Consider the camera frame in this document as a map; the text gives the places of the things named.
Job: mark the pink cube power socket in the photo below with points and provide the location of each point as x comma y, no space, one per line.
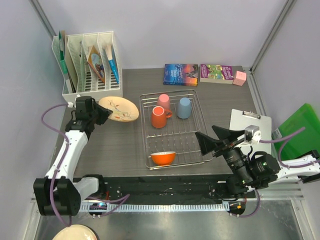
240,78

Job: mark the illustrated booklet in organizer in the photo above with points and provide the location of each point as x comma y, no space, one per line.
95,62

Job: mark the cream plate bottom edge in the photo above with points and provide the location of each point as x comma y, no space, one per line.
76,232

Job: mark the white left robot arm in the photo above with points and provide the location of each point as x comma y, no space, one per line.
56,193

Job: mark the metal wire dish rack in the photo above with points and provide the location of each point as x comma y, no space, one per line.
178,135

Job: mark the orange ceramic mug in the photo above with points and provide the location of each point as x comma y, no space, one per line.
159,116

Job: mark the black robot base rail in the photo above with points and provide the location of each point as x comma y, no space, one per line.
168,189

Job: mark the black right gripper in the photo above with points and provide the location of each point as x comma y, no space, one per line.
207,144

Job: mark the pink plastic cup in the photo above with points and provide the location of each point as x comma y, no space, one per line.
164,101

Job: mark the white file organizer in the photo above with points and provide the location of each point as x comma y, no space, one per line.
81,79

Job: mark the purple paperback book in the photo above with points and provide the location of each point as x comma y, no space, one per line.
214,73

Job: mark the orange ceramic bowl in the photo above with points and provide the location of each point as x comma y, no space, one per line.
163,158

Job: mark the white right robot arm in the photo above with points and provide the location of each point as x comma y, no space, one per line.
257,169

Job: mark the green plastic folder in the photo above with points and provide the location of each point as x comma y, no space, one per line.
304,142

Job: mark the blue plastic cup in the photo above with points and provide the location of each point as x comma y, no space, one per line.
184,108

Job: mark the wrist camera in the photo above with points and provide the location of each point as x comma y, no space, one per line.
252,135
72,103

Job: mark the green folder in organizer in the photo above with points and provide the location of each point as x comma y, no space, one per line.
61,39

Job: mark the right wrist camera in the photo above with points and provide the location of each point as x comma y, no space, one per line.
252,135

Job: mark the beige bird-painted plate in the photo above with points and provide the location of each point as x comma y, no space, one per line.
123,110

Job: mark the blue booklet in organizer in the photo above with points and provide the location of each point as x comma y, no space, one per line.
110,54

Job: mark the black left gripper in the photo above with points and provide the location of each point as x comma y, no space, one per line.
105,113

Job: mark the white clipboard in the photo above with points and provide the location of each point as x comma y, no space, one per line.
240,119

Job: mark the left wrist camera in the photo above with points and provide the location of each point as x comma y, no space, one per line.
72,103

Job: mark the blue Jane Eyre book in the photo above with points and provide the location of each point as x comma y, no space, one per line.
181,74

